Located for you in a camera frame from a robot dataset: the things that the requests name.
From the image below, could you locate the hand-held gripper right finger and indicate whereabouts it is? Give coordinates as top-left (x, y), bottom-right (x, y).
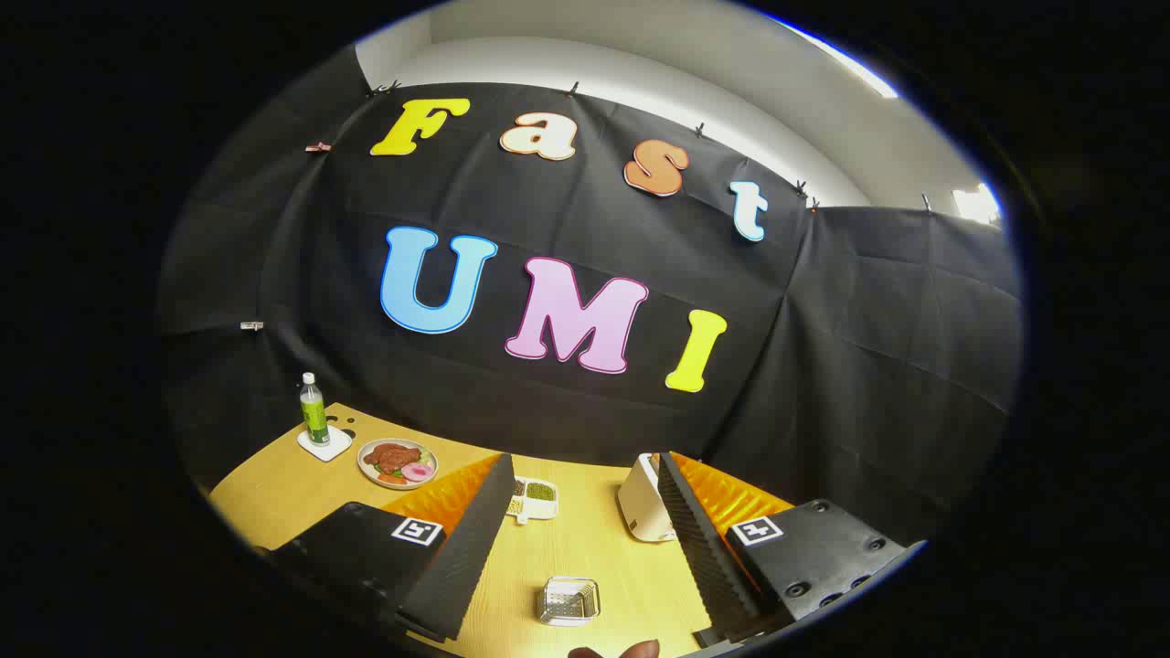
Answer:
top-left (658, 451), bottom-right (926, 645)

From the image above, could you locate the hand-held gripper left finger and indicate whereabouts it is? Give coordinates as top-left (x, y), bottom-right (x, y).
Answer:
top-left (265, 452), bottom-right (517, 643)

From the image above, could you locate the white toaster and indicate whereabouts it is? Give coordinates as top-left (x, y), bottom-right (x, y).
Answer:
top-left (617, 452), bottom-right (677, 543)

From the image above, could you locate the white divided bean tray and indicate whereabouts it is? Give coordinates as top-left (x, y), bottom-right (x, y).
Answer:
top-left (507, 476), bottom-right (559, 525)

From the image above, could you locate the beige plate of food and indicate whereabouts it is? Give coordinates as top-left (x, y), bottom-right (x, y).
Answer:
top-left (356, 438), bottom-right (439, 491)

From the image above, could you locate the white square coaster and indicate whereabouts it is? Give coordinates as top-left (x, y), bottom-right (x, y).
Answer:
top-left (297, 425), bottom-right (354, 462)

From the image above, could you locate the green drink bottle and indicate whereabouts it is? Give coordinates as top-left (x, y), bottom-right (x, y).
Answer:
top-left (300, 372), bottom-right (330, 446)

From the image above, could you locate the metal wire basket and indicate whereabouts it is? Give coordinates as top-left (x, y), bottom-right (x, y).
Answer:
top-left (537, 577), bottom-right (601, 628)

